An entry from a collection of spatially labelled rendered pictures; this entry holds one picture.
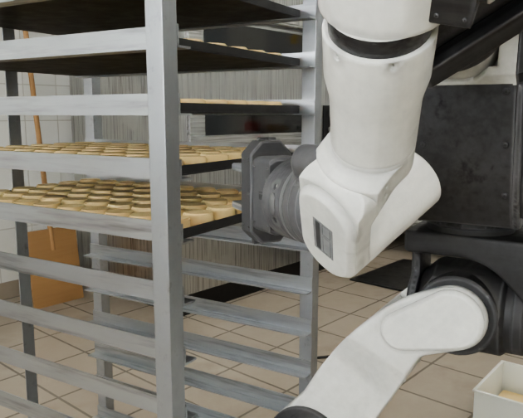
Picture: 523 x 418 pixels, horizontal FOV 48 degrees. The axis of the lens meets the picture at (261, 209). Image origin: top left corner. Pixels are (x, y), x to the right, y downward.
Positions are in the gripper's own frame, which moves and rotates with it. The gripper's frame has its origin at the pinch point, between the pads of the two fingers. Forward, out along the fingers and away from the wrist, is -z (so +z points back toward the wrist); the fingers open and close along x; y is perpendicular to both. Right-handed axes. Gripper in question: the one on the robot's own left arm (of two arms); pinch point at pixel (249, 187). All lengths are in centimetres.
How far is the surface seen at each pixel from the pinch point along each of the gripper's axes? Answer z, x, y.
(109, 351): -83, -52, -2
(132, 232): -19.9, -8.3, 9.2
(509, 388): -67, -88, -140
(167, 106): -10.6, 10.0, 6.6
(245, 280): -46, -27, -23
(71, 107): -29.9, 10.1, 14.9
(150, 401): -17.8, -34.5, 7.9
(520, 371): -63, -81, -142
